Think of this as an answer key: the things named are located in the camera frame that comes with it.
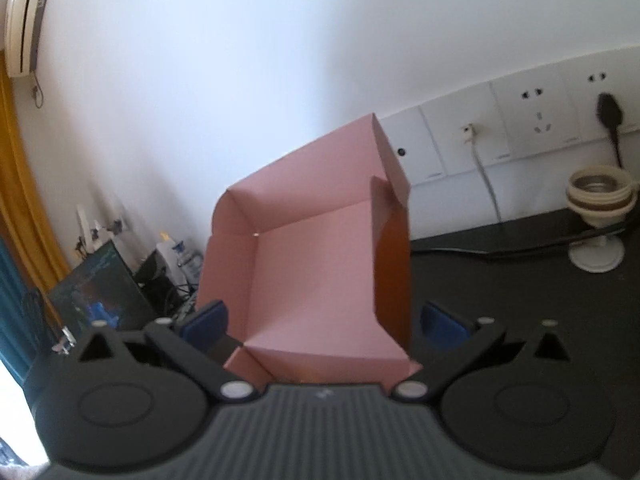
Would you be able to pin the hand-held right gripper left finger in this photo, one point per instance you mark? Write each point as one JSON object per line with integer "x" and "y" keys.
{"x": 205, "y": 327}

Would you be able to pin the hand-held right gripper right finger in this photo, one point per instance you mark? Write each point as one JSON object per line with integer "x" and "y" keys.
{"x": 442, "y": 327}

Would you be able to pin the pink cardboard box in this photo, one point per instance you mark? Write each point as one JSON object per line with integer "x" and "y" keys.
{"x": 310, "y": 270}

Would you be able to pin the black desktop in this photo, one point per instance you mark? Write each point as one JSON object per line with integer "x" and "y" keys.
{"x": 500, "y": 290}

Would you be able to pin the black pouch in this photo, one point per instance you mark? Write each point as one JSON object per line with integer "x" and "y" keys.
{"x": 155, "y": 280}

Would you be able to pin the clear bottle with blue cap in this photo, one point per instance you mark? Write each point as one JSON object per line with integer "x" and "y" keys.
{"x": 189, "y": 260}

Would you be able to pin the teal curtain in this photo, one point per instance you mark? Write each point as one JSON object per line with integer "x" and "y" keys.
{"x": 17, "y": 320}

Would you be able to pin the yellow curtain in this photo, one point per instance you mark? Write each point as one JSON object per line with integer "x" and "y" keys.
{"x": 25, "y": 185}

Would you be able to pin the white air conditioner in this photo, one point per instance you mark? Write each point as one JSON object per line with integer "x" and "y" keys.
{"x": 27, "y": 15}

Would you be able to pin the white wall panel round port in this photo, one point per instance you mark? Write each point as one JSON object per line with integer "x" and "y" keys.
{"x": 420, "y": 150}

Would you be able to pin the white wall panel network jack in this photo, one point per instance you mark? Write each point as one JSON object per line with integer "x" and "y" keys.
{"x": 450, "y": 110}

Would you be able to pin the black wall plug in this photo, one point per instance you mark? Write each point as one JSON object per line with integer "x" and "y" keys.
{"x": 609, "y": 110}

